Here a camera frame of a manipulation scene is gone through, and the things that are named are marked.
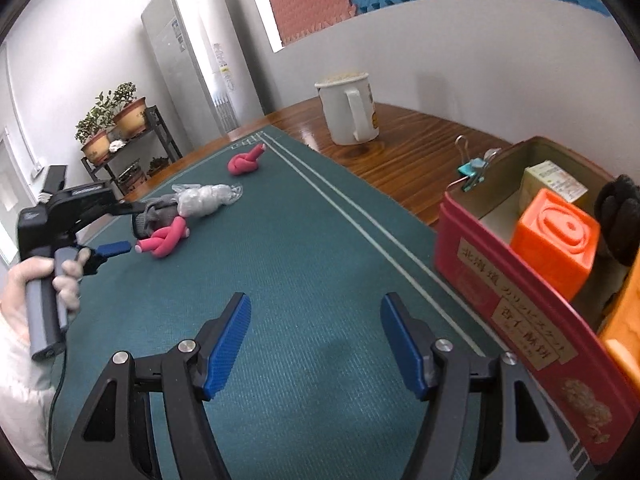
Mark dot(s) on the teal binder clip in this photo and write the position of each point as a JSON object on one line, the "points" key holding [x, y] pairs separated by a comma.
{"points": [[471, 170]]}

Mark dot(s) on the person's left forearm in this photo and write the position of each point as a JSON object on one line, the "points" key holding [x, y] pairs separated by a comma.
{"points": [[22, 400]]}

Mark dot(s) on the white door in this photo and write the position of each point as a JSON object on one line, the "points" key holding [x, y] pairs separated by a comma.
{"points": [[6, 200]]}

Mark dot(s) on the red tin container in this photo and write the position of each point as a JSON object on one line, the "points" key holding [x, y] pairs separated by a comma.
{"points": [[500, 280]]}

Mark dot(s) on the orange plastic block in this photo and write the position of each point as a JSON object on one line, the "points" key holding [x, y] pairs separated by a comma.
{"points": [[555, 240]]}

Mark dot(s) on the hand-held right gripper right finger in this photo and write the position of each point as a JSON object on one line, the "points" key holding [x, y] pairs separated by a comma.
{"points": [[402, 345]]}

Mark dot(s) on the small low potted plant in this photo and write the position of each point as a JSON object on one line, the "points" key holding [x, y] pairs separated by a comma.
{"points": [[159, 164]]}

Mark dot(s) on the white mug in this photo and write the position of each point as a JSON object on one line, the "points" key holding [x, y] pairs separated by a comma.
{"points": [[340, 110]]}

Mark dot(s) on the pink knotted foam rod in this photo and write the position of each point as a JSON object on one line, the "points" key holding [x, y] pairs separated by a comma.
{"points": [[245, 162], [162, 242]]}

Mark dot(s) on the white floor air conditioner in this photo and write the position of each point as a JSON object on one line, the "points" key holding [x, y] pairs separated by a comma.
{"points": [[200, 55]]}

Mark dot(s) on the black fuzzy item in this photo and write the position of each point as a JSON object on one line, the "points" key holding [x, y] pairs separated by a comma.
{"points": [[617, 215]]}

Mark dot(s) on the white wall socket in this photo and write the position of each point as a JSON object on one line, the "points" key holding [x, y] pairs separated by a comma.
{"points": [[36, 169]]}

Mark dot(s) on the green table mat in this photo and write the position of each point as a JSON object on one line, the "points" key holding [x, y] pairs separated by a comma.
{"points": [[310, 260]]}

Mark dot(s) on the cream paper box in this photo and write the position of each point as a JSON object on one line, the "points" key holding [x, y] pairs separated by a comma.
{"points": [[552, 182]]}

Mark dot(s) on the grey sock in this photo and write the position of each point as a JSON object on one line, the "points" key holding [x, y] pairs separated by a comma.
{"points": [[155, 215]]}

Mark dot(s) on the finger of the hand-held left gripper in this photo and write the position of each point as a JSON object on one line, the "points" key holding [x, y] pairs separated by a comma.
{"points": [[127, 207], [115, 248]]}

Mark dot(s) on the person's left hand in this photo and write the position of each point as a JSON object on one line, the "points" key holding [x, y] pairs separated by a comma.
{"points": [[22, 285]]}

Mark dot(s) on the white object on shelf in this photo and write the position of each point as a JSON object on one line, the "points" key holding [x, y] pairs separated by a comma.
{"points": [[117, 145]]}

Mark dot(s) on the dark planter basin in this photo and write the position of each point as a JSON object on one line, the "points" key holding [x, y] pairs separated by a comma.
{"points": [[131, 174]]}

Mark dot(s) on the clear plastic bag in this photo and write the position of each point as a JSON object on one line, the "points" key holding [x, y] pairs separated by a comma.
{"points": [[205, 200]]}

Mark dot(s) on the black plant shelf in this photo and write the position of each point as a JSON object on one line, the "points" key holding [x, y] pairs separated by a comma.
{"points": [[162, 132]]}

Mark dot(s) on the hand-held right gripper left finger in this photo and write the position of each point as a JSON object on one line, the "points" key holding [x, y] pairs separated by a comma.
{"points": [[227, 345]]}

